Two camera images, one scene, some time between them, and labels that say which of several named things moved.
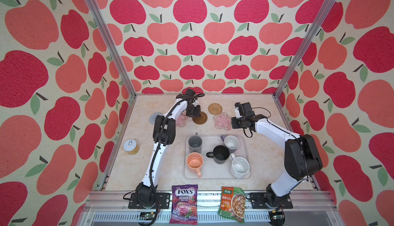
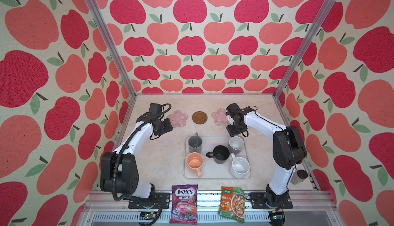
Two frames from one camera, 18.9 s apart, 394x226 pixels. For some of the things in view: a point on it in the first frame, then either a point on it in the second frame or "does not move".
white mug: (240, 166) does not move
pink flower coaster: (181, 120) does not move
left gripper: (197, 113) -> (169, 127)
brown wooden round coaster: (201, 119) does not move
